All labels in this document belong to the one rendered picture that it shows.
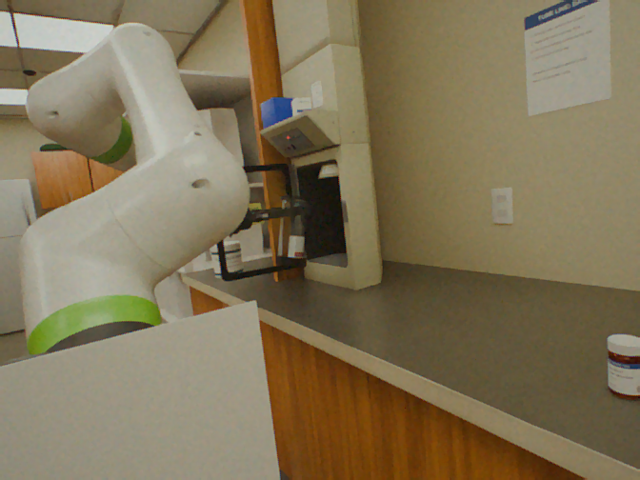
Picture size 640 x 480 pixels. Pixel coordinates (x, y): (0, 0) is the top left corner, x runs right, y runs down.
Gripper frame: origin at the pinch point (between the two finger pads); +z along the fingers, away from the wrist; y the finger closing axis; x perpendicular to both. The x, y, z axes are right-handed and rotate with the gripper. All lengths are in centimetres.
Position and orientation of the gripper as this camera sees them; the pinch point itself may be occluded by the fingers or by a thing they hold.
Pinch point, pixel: (294, 210)
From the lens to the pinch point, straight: 131.3
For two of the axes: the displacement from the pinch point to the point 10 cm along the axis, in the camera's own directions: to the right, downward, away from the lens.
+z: 8.4, -1.6, 5.3
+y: -5.4, -0.4, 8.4
